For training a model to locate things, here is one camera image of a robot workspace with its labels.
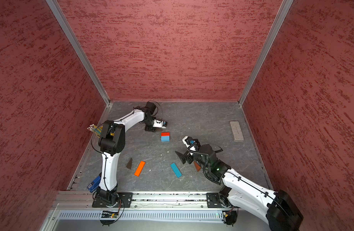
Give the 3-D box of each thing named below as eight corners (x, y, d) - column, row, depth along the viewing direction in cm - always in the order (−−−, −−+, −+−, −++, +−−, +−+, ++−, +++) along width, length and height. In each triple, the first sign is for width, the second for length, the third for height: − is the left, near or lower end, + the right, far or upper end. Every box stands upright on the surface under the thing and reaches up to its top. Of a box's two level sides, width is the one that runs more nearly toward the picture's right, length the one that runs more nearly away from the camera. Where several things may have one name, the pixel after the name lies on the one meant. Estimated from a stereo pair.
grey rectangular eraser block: (233, 141, 100) (235, 138, 97) (228, 123, 110) (230, 120, 107) (242, 141, 100) (244, 139, 97) (237, 124, 110) (238, 121, 107)
